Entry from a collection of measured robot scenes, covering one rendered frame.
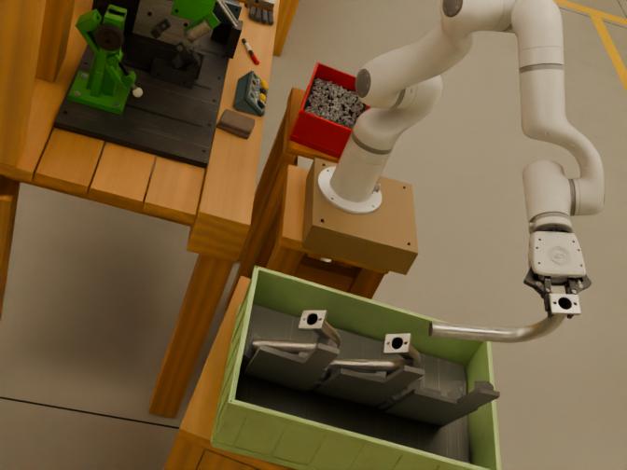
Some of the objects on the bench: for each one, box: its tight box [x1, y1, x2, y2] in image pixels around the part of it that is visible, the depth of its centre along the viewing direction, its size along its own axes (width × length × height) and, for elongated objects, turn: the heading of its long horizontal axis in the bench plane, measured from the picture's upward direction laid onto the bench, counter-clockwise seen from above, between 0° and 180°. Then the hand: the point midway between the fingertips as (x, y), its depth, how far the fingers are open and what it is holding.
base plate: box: [53, 0, 240, 169], centre depth 287 cm, size 42×110×2 cm, turn 159°
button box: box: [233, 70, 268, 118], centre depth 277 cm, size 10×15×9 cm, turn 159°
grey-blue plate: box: [211, 0, 242, 44], centre depth 291 cm, size 10×2×14 cm, turn 69°
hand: (560, 305), depth 173 cm, fingers closed on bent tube, 3 cm apart
